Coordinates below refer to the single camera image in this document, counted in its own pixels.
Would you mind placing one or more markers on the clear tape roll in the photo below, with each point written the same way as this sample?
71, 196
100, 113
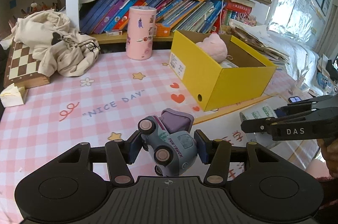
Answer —
257, 114

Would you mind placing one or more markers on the yellow cardboard box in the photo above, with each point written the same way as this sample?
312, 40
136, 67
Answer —
232, 86

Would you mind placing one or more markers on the person's right hand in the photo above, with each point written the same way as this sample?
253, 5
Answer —
330, 155

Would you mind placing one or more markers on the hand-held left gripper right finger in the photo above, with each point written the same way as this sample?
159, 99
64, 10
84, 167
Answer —
200, 147

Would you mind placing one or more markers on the black smartphone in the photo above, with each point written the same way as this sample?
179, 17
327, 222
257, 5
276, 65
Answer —
294, 99

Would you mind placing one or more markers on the pink plush toy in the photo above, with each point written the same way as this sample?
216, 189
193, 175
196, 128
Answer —
214, 48

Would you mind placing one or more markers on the white orange toothpaste box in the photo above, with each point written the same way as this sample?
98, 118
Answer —
228, 63

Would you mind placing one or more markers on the row of colourful books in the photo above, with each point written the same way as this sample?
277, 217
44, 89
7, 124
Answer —
171, 7

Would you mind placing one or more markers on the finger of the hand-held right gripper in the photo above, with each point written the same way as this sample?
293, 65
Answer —
264, 125
303, 108

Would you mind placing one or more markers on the pink cylindrical canister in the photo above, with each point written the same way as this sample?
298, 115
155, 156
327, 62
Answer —
140, 36

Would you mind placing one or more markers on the small orange box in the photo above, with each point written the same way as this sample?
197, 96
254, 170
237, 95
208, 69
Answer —
162, 30

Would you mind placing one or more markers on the pink checked tablecloth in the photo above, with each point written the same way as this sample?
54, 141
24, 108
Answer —
105, 86

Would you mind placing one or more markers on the grey purple toy truck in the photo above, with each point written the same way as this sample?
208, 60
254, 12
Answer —
171, 150

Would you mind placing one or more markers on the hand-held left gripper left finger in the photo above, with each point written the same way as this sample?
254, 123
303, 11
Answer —
134, 147

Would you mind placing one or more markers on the cream canvas bag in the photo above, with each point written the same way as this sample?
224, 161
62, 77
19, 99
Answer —
52, 49

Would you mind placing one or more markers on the wooden chessboard box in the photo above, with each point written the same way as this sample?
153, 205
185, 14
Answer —
21, 65

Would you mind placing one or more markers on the yellow framed whiteboard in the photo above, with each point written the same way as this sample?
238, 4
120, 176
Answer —
236, 138

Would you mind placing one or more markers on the stack of papers and booklets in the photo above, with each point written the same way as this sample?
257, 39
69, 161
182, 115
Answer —
258, 39

